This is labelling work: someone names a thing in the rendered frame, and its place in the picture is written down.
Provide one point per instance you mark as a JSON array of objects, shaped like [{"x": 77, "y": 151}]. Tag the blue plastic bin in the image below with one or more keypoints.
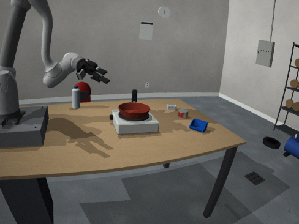
[{"x": 199, "y": 124}]

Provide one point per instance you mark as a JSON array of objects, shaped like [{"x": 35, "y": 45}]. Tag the red frying pan with black handle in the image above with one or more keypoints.
[{"x": 132, "y": 109}]

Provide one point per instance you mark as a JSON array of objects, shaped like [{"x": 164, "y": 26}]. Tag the grey bottle with blue cap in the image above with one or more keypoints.
[{"x": 76, "y": 97}]

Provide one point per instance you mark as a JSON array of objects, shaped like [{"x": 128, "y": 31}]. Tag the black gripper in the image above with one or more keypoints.
[{"x": 92, "y": 69}]

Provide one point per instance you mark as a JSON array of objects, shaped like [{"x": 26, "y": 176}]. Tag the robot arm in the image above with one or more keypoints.
[{"x": 55, "y": 72}]

